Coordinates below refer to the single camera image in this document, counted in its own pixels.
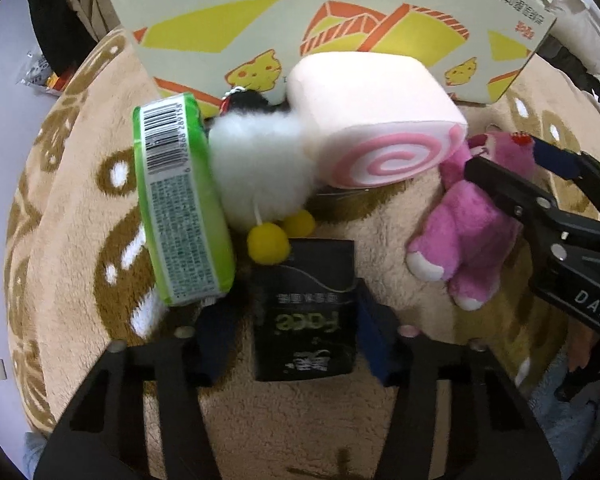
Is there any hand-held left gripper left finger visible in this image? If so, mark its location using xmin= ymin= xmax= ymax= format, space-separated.
xmin=32 ymin=302 xmax=241 ymax=480

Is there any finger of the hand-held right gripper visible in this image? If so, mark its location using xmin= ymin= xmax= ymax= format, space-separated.
xmin=532 ymin=138 xmax=600 ymax=201
xmin=463 ymin=155 xmax=600 ymax=261

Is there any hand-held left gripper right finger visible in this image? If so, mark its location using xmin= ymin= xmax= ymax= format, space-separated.
xmin=355 ymin=277 xmax=563 ymax=480

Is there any pink bear plush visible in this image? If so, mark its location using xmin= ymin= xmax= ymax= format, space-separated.
xmin=406 ymin=130 xmax=537 ymax=311

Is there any black tissue packet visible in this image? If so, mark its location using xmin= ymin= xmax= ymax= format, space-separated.
xmin=250 ymin=239 xmax=359 ymax=384

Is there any pink roll cake plush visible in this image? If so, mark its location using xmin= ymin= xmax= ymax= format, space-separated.
xmin=286 ymin=52 xmax=470 ymax=191

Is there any green tissue packet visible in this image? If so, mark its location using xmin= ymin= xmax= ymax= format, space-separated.
xmin=132 ymin=92 xmax=237 ymax=307

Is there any white fluffy plush toy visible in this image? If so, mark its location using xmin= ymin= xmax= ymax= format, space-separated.
xmin=207 ymin=86 xmax=317 ymax=266

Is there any printed cardboard box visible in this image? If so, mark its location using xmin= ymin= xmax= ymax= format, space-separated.
xmin=97 ymin=0 xmax=559 ymax=121

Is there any light blue fuzzy blanket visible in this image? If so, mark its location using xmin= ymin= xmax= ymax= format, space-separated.
xmin=527 ymin=347 xmax=600 ymax=478

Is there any plastic bag of snacks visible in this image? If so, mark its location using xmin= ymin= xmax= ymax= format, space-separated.
xmin=25 ymin=49 xmax=77 ymax=94

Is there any black hanging garment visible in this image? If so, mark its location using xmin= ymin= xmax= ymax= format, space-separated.
xmin=22 ymin=0 xmax=106 ymax=77

